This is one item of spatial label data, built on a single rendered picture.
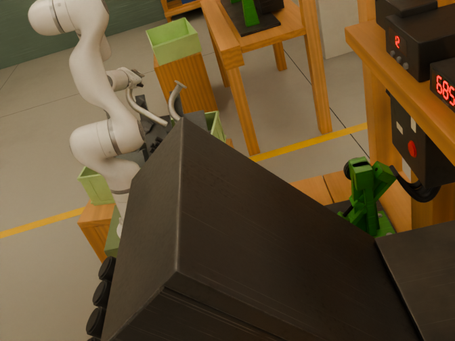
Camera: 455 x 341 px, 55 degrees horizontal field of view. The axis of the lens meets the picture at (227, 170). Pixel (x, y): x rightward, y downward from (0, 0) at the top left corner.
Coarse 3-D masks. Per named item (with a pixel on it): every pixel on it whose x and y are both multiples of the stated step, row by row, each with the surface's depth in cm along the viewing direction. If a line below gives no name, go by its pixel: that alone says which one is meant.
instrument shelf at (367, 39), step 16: (352, 32) 103; (368, 32) 100; (384, 32) 98; (352, 48) 104; (368, 48) 94; (384, 48) 92; (368, 64) 94; (384, 64) 86; (384, 80) 86; (400, 80) 80; (400, 96) 79; (416, 96) 74; (432, 96) 73; (416, 112) 73; (432, 112) 69; (448, 112) 68; (432, 128) 68; (448, 128) 65; (448, 144) 64
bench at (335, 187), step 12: (300, 180) 170; (312, 180) 168; (324, 180) 167; (336, 180) 164; (348, 180) 163; (396, 180) 156; (408, 180) 155; (312, 192) 162; (324, 192) 161; (336, 192) 159; (348, 192) 157; (396, 192) 151; (324, 204) 156; (384, 204) 148; (396, 204) 147; (408, 204) 145; (396, 216) 143; (408, 216) 141; (396, 228) 139; (408, 228) 137
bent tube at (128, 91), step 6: (138, 72) 199; (126, 90) 200; (132, 90) 200; (126, 96) 200; (132, 96) 201; (132, 102) 201; (132, 108) 202; (138, 108) 201; (144, 114) 201; (150, 114) 201; (156, 120) 201; (162, 120) 201; (162, 126) 201
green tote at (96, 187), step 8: (208, 112) 217; (216, 112) 215; (208, 120) 219; (216, 120) 209; (208, 128) 222; (216, 128) 208; (216, 136) 206; (224, 136) 223; (88, 168) 206; (80, 176) 199; (88, 176) 197; (96, 176) 196; (88, 184) 200; (96, 184) 199; (104, 184) 199; (88, 192) 203; (96, 192) 202; (104, 192) 202; (96, 200) 205; (104, 200) 204; (112, 200) 204
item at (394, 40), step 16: (416, 16) 82; (432, 16) 80; (448, 16) 78; (400, 32) 80; (416, 32) 76; (432, 32) 75; (448, 32) 73; (400, 48) 82; (416, 48) 74; (432, 48) 74; (448, 48) 74; (400, 64) 84; (416, 64) 76; (416, 80) 78
